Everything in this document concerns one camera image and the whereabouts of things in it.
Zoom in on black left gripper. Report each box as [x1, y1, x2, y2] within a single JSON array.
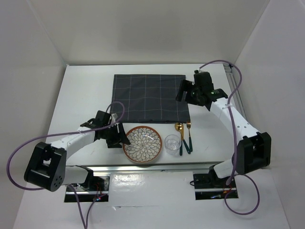
[[102, 122, 130, 148]]

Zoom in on floral patterned ceramic plate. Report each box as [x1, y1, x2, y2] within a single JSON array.
[[122, 125, 163, 164]]

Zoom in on dark checked cloth placemat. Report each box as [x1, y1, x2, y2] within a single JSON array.
[[112, 74, 190, 124]]

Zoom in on gold spoon green handle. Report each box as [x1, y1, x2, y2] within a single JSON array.
[[175, 123, 191, 154]]

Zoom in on clear drinking glass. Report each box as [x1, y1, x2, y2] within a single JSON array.
[[164, 135, 181, 156]]

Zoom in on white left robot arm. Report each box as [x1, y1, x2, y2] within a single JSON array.
[[24, 111, 130, 192]]

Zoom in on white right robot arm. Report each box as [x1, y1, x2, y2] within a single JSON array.
[[176, 71, 271, 187]]

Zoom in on gold fork green handle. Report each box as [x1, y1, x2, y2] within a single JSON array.
[[186, 121, 193, 152]]

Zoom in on gold knife green handle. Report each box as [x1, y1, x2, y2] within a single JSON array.
[[178, 123, 184, 156]]

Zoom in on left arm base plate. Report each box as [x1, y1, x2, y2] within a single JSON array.
[[64, 171, 111, 202]]

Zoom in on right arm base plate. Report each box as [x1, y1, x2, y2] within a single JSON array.
[[189, 174, 239, 200]]

